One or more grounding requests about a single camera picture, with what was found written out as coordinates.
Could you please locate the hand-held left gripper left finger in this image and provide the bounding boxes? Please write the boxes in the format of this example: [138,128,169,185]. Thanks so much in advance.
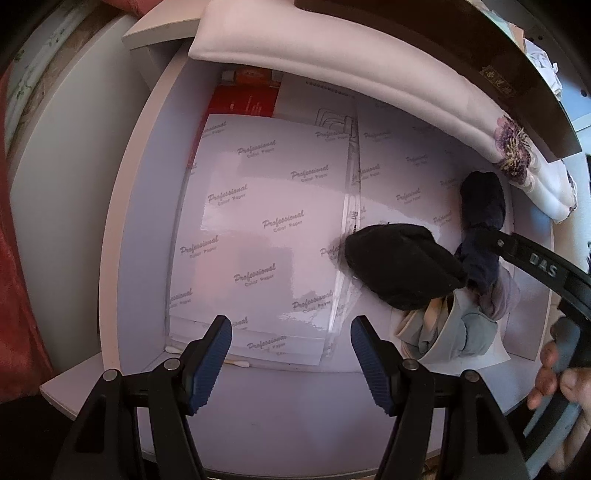
[53,315,233,480]

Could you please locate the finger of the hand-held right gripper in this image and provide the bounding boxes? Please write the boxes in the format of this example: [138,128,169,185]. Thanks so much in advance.
[473,228,522,261]

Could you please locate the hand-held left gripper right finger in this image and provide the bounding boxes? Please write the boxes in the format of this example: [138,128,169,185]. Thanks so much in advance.
[350,315,529,480]

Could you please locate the navy blue sock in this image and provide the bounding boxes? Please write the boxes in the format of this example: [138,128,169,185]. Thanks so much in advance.
[455,170,509,296]

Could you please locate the purple grey sock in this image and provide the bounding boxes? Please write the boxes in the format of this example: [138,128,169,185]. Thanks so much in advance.
[478,268,520,321]

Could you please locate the white bedside nightstand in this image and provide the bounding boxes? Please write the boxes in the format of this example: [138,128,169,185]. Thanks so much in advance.
[39,46,568,474]

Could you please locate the grey sock pair beige cuffs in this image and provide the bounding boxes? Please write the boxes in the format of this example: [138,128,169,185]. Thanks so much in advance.
[392,295,499,363]

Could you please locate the black sock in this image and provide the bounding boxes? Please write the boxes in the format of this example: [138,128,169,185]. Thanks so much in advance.
[344,223,468,311]

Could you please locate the white floral cloth bundle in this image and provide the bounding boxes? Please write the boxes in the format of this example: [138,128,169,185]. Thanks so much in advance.
[524,39,564,95]

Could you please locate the brown box gold lining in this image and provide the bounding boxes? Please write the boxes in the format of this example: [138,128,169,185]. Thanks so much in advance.
[295,0,583,162]

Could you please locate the person's right hand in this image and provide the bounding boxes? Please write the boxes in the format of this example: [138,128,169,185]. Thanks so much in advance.
[526,339,591,474]

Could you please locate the printed glossy paper sheets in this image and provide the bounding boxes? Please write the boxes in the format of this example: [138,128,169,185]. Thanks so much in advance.
[353,99,513,278]

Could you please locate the printed glossy paper stack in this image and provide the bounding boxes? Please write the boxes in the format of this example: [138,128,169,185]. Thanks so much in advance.
[164,113,365,367]

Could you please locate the red blanket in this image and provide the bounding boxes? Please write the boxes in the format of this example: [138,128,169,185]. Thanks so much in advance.
[0,65,58,404]

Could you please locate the white floral folded quilt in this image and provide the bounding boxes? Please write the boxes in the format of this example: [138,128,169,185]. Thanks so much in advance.
[188,0,580,224]

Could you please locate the white manual booklet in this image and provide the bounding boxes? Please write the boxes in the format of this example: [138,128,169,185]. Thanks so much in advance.
[272,74,358,139]

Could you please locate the red packet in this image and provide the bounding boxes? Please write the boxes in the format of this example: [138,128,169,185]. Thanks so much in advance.
[196,85,282,148]

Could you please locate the pale floral bedsheet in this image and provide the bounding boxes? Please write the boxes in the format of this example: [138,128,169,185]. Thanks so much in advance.
[2,0,100,153]

